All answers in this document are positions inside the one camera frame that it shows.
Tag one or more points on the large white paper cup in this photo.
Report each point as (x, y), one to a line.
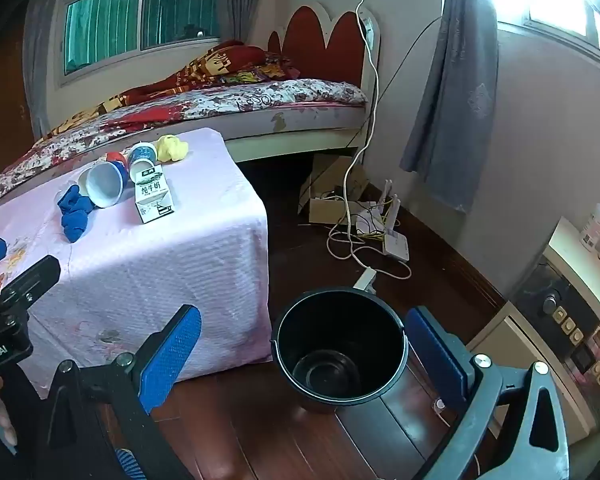
(102, 185)

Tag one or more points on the grey curtain beside window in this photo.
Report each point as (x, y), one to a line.
(237, 0)

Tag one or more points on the bed with red headboard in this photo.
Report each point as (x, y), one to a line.
(295, 125)

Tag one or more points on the yellow cloth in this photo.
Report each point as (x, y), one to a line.
(172, 149)

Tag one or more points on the floral bed sheet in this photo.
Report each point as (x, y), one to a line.
(290, 92)

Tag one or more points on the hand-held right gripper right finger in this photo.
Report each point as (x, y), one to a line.
(437, 355)

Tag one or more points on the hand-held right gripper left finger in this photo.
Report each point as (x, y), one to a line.
(172, 355)

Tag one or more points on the red patterned blanket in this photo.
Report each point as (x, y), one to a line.
(220, 60)

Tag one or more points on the dark blue crumpled cloth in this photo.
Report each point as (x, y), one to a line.
(75, 215)

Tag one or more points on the black trash bin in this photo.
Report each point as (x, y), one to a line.
(330, 320)

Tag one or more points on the blue-grey patterned curtain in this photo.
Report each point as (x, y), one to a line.
(455, 85)

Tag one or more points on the black appliance with knobs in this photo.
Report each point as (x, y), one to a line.
(565, 300)

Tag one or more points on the pink embroidered tablecloth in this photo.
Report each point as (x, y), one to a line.
(180, 270)

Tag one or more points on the white pump bottle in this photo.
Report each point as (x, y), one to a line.
(595, 225)

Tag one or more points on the cardboard box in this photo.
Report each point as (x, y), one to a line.
(325, 210)

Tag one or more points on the grey curtain beside door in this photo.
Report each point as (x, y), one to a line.
(36, 60)

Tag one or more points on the white milk carton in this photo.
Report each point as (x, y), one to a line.
(152, 195)

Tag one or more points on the white router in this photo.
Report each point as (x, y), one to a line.
(396, 245)

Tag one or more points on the wooden door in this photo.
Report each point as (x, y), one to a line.
(5, 100)

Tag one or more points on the window with green glass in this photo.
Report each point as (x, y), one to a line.
(105, 25)

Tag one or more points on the red crumpled plastic bag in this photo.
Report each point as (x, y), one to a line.
(115, 156)

